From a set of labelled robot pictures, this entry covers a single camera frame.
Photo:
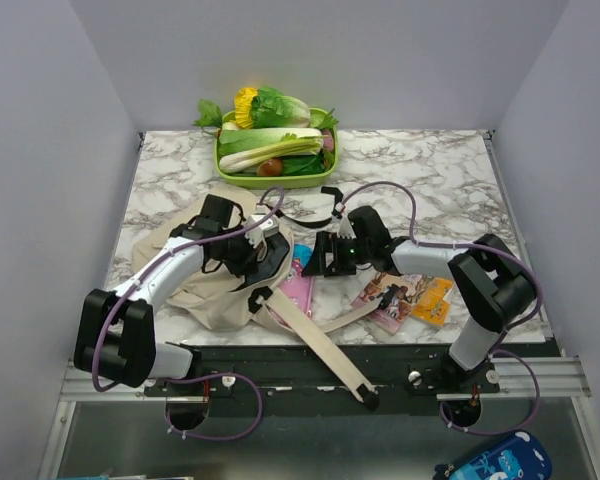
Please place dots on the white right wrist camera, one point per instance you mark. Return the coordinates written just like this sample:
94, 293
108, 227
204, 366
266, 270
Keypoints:
345, 229

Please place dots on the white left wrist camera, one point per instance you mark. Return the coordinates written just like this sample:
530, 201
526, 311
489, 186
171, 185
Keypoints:
259, 228

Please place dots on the green vegetable tray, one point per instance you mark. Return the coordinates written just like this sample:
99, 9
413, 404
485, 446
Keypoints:
293, 157

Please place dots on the yellow corn flower vegetable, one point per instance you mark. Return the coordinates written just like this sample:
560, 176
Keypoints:
242, 107

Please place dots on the pink fairy book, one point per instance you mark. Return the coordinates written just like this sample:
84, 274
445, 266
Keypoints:
406, 292

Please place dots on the napa cabbage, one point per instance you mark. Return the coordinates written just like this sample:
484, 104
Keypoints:
240, 150

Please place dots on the orange yellow book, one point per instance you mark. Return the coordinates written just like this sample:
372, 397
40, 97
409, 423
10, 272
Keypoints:
434, 306

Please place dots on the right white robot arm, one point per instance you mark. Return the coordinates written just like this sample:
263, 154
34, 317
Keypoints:
495, 286

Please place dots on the aluminium frame rail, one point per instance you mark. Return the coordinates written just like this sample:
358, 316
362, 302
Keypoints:
122, 435

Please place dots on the green leafy lettuce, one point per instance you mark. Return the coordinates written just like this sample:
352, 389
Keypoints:
272, 108

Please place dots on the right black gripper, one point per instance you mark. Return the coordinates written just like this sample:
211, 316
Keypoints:
327, 242

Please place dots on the beige canvas backpack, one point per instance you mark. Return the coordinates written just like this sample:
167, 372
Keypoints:
222, 301

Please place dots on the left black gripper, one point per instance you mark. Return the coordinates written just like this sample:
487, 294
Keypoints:
250, 262

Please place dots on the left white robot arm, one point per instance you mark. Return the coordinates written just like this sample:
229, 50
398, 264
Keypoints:
116, 341

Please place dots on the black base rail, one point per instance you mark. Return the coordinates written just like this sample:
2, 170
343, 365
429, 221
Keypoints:
294, 382

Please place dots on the blue pencil case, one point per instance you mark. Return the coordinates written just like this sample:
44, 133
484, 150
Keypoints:
518, 455

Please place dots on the brown mushroom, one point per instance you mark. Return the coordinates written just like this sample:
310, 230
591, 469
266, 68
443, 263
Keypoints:
270, 168

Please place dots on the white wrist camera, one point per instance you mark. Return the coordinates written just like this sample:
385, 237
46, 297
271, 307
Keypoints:
259, 228
345, 229

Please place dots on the pink pencil case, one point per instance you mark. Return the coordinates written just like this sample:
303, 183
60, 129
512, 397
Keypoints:
297, 288

